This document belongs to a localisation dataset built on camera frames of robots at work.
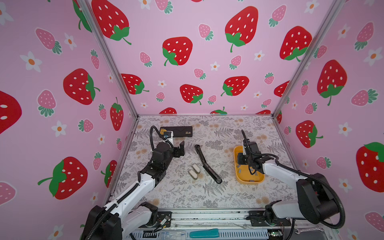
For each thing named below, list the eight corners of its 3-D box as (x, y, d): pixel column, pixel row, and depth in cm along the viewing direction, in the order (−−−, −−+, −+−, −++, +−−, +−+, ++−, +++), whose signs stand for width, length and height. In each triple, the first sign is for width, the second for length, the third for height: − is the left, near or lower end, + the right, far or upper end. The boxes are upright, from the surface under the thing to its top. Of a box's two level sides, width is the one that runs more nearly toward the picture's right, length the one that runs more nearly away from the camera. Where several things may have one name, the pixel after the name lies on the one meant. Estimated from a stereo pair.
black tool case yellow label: (159, 137, 110) (158, 134, 108) (161, 128, 116) (160, 126, 113) (192, 137, 110) (192, 134, 108) (192, 128, 116) (192, 126, 113)
